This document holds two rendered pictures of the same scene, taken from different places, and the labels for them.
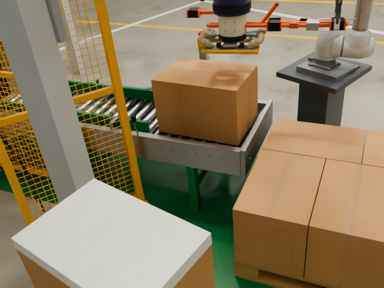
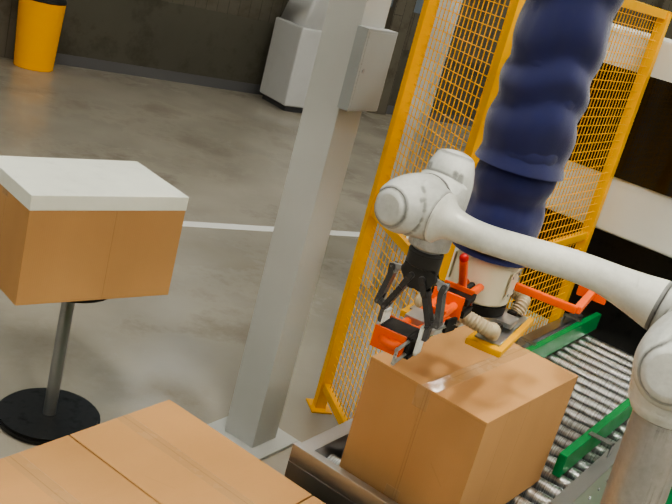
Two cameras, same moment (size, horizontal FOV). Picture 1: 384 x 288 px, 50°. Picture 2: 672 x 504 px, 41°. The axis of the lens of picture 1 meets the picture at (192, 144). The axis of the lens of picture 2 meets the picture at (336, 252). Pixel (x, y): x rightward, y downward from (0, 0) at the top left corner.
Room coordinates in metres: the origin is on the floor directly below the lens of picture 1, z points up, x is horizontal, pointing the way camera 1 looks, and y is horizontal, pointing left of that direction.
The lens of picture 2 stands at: (2.25, -2.72, 2.02)
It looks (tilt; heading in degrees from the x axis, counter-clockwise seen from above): 18 degrees down; 95
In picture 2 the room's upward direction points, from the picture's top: 15 degrees clockwise
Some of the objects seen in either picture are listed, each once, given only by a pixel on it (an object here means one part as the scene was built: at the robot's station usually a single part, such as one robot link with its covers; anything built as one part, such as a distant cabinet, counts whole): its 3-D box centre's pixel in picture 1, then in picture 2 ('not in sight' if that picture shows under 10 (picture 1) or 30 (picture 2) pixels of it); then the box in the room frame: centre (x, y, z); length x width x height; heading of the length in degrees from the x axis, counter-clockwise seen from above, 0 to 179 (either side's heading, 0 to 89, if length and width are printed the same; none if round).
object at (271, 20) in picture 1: (274, 24); (451, 299); (2.38, -0.56, 1.27); 0.10 x 0.08 x 0.06; 163
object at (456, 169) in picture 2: not in sight; (443, 187); (2.27, -0.90, 1.62); 0.13 x 0.11 x 0.16; 67
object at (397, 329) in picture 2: (337, 24); (395, 336); (2.27, -0.89, 1.27); 0.08 x 0.07 x 0.05; 73
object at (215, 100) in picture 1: (206, 99); (460, 422); (2.54, -0.13, 0.75); 0.60 x 0.40 x 0.40; 61
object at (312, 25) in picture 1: (312, 25); (419, 323); (2.31, -0.76, 1.27); 0.07 x 0.07 x 0.04; 73
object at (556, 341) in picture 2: (55, 115); (525, 350); (2.83, 1.02, 0.60); 1.60 x 0.11 x 0.09; 63
